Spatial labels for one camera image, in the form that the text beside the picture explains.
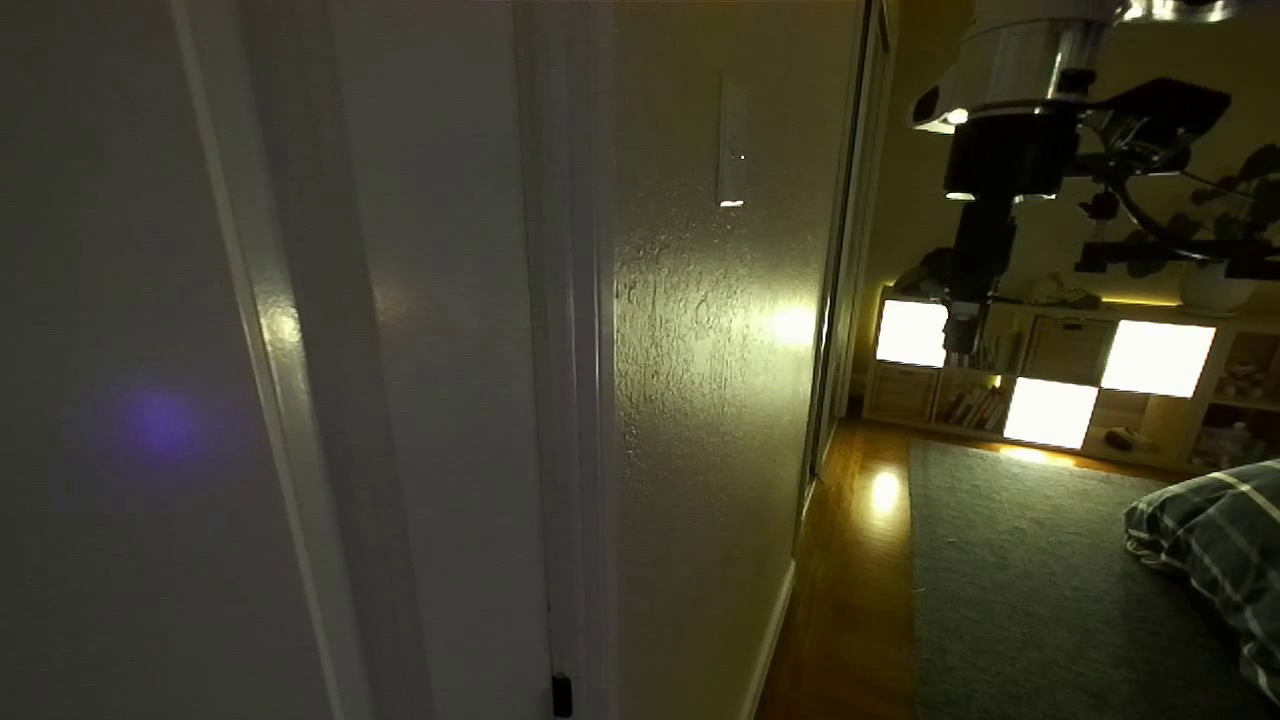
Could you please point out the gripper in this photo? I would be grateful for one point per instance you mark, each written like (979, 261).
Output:
(1010, 155)

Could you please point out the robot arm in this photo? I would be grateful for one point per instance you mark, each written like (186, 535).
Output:
(1010, 55)

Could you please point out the sliding closet door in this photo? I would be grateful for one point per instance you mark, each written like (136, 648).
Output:
(850, 280)

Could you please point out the wooden cube shelf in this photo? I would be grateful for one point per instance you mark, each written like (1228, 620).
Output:
(1070, 350)

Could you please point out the potted plant in white pot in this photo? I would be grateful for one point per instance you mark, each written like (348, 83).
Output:
(1215, 285)

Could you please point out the row of books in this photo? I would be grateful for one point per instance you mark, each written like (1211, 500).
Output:
(975, 407)

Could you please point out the plaid bedding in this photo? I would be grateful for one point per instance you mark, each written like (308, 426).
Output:
(1215, 540)

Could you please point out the grey rug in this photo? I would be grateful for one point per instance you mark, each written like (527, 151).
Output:
(1030, 600)

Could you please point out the white door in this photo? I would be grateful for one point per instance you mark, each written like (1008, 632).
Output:
(440, 380)

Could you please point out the black door hinge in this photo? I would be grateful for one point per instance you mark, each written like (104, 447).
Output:
(562, 696)

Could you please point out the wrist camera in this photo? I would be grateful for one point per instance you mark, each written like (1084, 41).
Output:
(1160, 115)

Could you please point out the white light switch plate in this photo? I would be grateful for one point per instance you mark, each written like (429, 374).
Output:
(733, 140)

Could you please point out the white door frame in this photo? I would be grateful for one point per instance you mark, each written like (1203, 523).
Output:
(575, 350)

